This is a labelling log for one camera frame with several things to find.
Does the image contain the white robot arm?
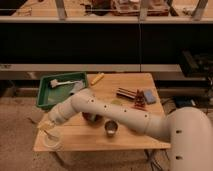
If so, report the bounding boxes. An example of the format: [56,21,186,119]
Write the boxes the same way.
[38,88,213,171]

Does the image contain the white paper cup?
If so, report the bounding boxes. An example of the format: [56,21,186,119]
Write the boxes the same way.
[43,129,62,150]

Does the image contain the small metal cup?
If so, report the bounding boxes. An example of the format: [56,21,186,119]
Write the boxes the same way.
[104,120,118,137]

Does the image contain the light green plastic cup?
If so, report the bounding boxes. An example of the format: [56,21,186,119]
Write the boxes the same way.
[111,100,122,106]

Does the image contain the green plastic tray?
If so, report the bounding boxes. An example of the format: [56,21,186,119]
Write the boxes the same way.
[36,72,88,110]

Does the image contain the dark brown bowl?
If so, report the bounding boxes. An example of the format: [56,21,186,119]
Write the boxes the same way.
[82,113,103,125]

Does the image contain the grey cloth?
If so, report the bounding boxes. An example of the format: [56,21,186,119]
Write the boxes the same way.
[70,81,85,95]

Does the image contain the yellow toy banana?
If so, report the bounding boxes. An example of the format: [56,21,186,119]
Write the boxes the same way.
[91,73,104,85]

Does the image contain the striped brown box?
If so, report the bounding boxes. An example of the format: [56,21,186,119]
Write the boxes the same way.
[116,88,136,100]

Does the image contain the red brown toy block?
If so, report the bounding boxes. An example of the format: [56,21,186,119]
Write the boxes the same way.
[134,90,145,110]

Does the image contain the wooden table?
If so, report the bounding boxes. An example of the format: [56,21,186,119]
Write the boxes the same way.
[33,73,170,155]

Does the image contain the blue sponge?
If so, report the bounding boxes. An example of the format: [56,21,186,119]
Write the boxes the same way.
[143,89,156,104]

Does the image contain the black cables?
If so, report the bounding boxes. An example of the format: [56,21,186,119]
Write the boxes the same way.
[146,149,174,171]

